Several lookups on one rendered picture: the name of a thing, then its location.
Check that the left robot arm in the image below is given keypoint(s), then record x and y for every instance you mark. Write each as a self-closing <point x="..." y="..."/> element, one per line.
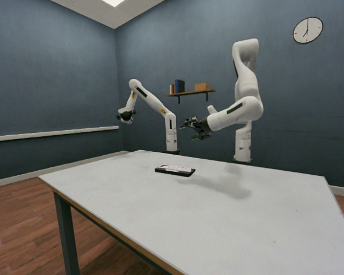
<point x="248" y="104"/>

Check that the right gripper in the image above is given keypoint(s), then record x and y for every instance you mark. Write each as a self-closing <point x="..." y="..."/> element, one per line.
<point x="126" y="115"/>

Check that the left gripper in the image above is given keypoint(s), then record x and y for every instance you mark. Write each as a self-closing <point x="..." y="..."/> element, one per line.
<point x="200" y="126"/>

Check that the black keyboard case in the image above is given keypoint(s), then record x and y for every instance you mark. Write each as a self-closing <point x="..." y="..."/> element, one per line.
<point x="175" y="170"/>

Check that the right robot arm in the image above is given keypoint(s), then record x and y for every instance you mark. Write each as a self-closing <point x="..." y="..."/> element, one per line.
<point x="153" y="102"/>

